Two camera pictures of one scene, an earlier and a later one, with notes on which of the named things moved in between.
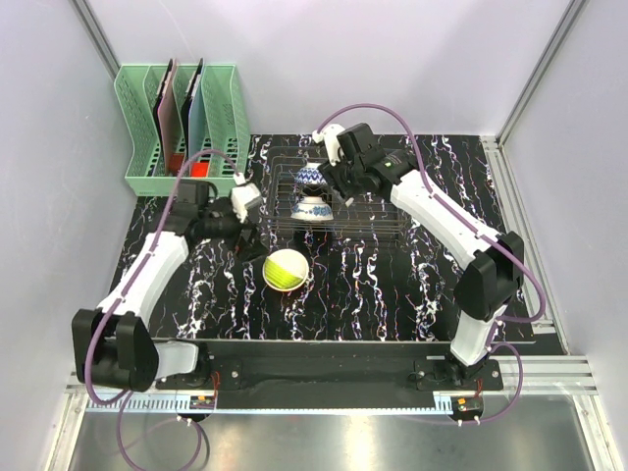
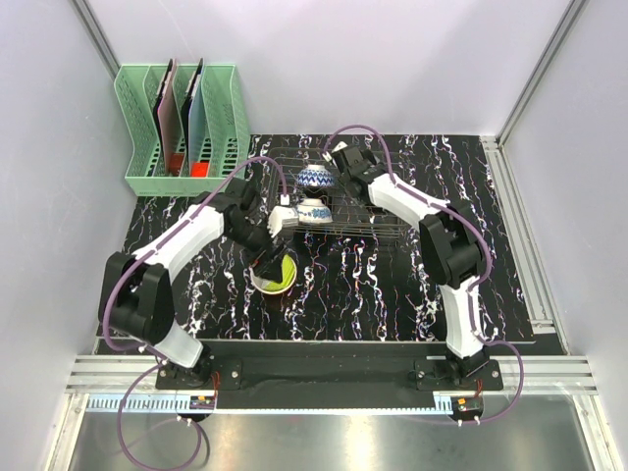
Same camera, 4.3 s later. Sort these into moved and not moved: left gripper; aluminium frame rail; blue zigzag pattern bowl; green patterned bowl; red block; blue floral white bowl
Moved: green patterned bowl; left gripper
Not moved: red block; blue floral white bowl; aluminium frame rail; blue zigzag pattern bowl
